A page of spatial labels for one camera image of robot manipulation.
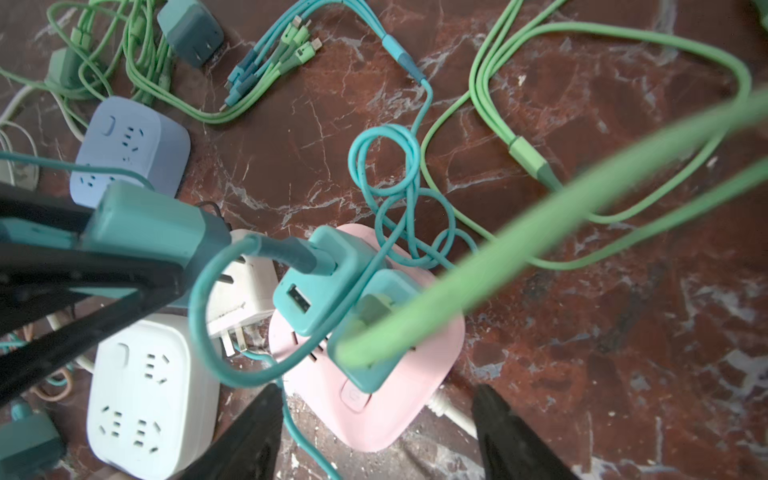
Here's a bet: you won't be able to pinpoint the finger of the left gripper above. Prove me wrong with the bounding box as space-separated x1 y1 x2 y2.
1 243 185 404
1 184 94 233

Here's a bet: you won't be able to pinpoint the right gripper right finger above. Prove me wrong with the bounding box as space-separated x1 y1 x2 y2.
471 384 576 480

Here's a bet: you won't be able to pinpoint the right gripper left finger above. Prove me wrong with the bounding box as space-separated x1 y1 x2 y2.
179 384 284 479

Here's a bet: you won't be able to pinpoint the teal plug with prongs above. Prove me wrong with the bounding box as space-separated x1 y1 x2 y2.
75 181 232 287

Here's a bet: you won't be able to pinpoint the white power strip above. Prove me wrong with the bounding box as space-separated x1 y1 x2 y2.
86 314 220 479

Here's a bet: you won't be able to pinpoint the mint teal plug adapter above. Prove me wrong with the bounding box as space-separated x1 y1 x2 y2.
157 0 224 68

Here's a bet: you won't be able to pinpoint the green plug adapter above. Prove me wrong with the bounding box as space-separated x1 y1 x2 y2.
44 47 92 100

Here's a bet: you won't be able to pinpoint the pink power strip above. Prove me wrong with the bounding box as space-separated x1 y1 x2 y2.
268 224 477 452

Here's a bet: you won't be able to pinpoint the blue power strip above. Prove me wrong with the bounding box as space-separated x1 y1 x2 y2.
76 96 191 197

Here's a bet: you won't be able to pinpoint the teal plugs on pink strip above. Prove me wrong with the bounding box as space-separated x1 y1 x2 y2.
273 226 377 337

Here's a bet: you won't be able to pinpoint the white charger block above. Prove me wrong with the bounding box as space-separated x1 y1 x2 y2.
206 254 278 357

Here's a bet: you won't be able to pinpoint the teal long cable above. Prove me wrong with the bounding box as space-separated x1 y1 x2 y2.
187 232 343 480

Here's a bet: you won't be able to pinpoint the light green cable bundle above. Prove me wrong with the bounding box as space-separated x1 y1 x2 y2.
0 0 319 126

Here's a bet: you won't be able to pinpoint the teal multi-head cable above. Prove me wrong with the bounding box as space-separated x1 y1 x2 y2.
224 0 481 271

